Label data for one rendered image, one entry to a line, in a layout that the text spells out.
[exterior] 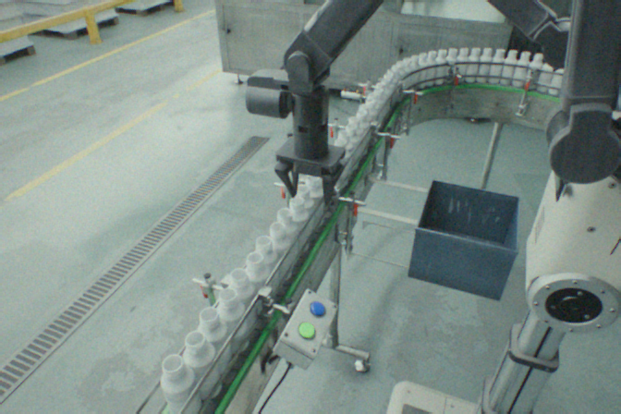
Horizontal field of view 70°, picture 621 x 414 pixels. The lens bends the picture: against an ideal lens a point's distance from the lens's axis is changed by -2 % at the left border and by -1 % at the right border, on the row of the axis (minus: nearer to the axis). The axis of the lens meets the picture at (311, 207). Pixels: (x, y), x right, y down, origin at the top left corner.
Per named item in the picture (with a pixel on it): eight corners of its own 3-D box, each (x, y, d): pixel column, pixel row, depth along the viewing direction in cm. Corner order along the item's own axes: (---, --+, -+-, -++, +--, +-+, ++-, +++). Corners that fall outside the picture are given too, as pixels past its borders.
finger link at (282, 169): (312, 213, 76) (312, 165, 71) (274, 203, 78) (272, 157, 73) (327, 192, 81) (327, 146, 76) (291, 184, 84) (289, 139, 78)
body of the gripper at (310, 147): (333, 176, 71) (334, 134, 66) (273, 164, 74) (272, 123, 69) (346, 157, 75) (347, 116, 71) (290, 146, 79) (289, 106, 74)
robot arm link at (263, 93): (310, 54, 59) (331, 38, 66) (233, 45, 63) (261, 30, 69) (310, 136, 66) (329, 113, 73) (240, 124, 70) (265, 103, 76)
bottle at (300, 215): (284, 246, 128) (281, 199, 118) (300, 237, 131) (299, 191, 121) (295, 257, 124) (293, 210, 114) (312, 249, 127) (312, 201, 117)
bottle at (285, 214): (274, 254, 125) (272, 206, 116) (296, 251, 126) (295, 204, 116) (277, 269, 121) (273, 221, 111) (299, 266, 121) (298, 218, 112)
